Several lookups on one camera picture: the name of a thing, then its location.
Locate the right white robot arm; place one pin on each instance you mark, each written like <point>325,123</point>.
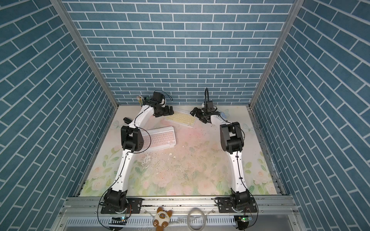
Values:
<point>232,142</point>

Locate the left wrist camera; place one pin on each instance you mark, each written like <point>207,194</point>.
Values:
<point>156,99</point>

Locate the pink keyboard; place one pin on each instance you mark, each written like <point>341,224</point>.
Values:
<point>158,139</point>

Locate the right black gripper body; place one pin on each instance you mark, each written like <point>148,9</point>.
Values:
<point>200,113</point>

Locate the plush toy cat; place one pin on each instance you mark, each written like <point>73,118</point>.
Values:
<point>162,219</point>

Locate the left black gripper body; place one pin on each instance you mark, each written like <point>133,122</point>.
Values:
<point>165,109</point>

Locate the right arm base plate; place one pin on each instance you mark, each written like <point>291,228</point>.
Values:
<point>227,205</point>

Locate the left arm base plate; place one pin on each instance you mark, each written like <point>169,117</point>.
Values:
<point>127,206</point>

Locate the yellow keyboard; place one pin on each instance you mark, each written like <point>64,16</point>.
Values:
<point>182,118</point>

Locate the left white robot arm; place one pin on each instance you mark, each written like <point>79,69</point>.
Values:
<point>132,143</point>

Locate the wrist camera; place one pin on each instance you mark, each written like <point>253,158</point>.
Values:
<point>209,106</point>
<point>156,99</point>

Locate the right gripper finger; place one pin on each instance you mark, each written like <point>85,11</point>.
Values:
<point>204,119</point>
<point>196,112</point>

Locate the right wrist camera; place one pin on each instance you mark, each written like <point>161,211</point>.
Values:
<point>209,106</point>

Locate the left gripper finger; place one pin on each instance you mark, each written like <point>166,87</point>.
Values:
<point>169,110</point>
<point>163,114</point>

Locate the pencils in cup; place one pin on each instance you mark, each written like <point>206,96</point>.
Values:
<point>140,100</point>

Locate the aluminium front rail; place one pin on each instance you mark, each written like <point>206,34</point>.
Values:
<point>189,213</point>

